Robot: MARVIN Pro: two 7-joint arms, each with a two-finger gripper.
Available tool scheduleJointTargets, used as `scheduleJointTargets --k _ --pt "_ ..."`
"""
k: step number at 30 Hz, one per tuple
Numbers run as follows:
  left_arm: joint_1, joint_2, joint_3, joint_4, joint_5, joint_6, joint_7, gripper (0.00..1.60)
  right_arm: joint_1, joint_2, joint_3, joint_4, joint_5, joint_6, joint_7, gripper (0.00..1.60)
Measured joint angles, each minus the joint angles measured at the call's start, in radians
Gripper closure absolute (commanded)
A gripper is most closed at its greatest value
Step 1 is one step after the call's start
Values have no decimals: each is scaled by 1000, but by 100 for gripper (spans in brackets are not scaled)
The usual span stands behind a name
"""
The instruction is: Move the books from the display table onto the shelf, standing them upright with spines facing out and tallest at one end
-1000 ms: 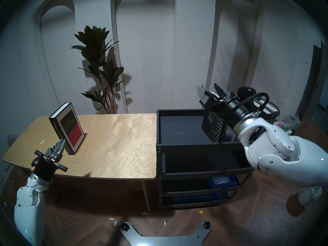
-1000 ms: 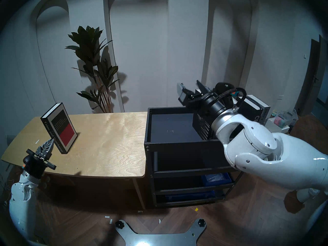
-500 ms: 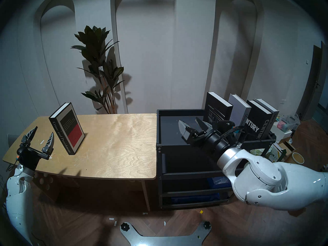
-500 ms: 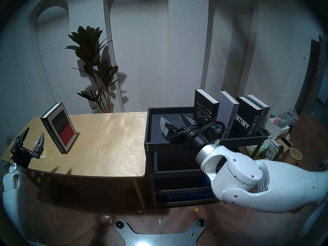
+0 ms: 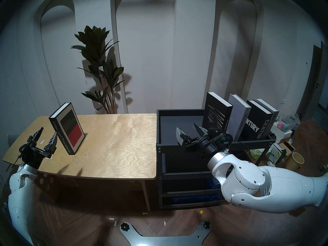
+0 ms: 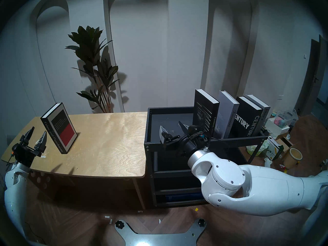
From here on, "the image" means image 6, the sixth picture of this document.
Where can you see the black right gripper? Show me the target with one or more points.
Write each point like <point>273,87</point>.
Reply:
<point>183,144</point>

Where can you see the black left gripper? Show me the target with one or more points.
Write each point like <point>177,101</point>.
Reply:
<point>24,153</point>

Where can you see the Crime and Punishment book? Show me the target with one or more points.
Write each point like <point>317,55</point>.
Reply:
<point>59,127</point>

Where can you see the black Fashion book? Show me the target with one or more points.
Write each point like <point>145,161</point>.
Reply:
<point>205,112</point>

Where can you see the grey Discontent book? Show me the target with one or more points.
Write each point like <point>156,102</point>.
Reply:
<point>226,117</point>

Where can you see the black Century book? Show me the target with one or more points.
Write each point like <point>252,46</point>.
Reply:
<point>246,120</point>

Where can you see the light grey Iaura book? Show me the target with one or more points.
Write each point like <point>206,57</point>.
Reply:
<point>260,103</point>

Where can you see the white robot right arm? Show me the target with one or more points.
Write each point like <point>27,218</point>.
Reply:
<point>256,186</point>

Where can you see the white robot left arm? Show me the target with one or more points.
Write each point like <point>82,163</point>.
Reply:
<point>14,194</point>

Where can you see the black metal shelf cart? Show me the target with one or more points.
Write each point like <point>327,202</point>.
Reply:
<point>164,122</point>

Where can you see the light wooden display table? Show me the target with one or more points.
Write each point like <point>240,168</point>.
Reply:
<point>107,145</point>

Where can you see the blue plastic bin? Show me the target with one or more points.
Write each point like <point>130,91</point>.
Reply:
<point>182,196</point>

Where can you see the light green plastic bag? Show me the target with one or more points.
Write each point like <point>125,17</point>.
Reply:
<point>253,150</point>

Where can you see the black star knob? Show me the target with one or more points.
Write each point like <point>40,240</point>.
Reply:
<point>119,224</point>
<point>201,223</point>

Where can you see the white spray bottle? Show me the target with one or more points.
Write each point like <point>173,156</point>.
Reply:
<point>267,163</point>

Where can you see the white cardboard box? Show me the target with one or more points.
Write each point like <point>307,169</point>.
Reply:
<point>275,130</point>

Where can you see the green and white carton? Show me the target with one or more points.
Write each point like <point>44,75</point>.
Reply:
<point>274,148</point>

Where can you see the tall green potted plant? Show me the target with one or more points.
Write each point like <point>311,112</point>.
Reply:
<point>88,43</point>

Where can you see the brown cardboard box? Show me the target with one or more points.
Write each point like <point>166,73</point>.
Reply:
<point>286,142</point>

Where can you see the red and yellow small item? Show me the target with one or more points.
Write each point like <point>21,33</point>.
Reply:
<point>284,168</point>

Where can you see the beige bucket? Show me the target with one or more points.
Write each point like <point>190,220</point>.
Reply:
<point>292,159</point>

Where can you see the dark door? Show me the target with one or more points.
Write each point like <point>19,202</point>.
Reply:
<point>311,76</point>

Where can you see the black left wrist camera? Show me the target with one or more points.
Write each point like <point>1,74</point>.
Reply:
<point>15,148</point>

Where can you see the grey metal robot base plate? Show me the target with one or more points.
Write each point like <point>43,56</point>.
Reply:
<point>159,239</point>

